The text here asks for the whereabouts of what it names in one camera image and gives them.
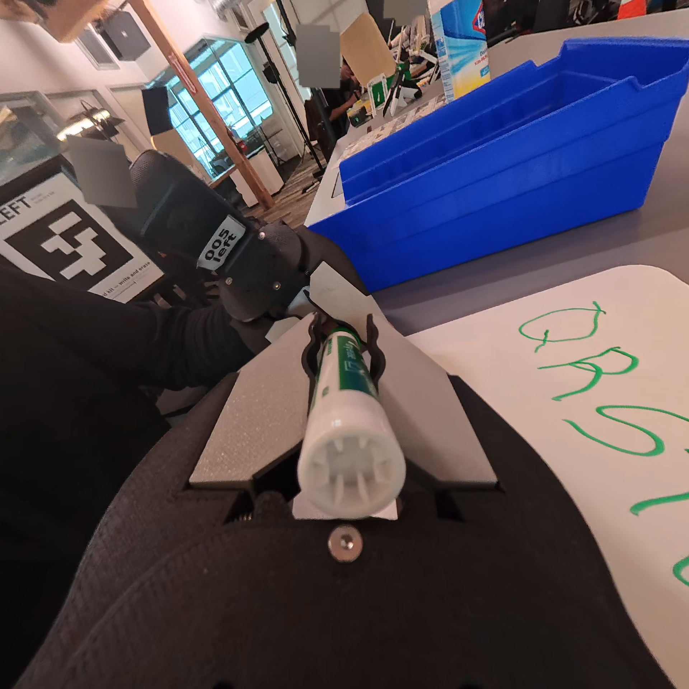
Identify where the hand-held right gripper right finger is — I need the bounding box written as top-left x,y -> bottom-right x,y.
366,312 -> 499,491

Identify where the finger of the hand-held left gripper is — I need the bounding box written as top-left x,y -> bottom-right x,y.
308,262 -> 379,325
265,290 -> 317,343

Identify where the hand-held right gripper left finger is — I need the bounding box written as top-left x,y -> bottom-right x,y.
187,312 -> 324,491

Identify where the green whiteboard marker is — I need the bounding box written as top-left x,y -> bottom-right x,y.
297,323 -> 407,520

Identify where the white whiteboard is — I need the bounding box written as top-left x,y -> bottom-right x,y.
406,264 -> 689,687

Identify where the person's left forearm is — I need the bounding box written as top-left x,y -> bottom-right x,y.
0,263 -> 259,396

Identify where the black softbox light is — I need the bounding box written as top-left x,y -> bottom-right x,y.
141,86 -> 175,136

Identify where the black and white tag sign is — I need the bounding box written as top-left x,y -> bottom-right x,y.
0,171 -> 165,303

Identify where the large window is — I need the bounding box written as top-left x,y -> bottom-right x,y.
167,39 -> 281,168

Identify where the row of printed papers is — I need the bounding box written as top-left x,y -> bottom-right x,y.
344,97 -> 447,159

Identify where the blue plastic bin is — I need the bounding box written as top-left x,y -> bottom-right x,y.
308,37 -> 689,294

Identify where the person's dark clothing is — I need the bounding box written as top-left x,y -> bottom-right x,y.
0,377 -> 178,689

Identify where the wipes canister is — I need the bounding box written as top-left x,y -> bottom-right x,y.
429,0 -> 492,103

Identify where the wooden post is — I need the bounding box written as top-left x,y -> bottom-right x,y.
129,0 -> 275,210

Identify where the black wall speaker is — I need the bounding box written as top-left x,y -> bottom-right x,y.
99,10 -> 151,61

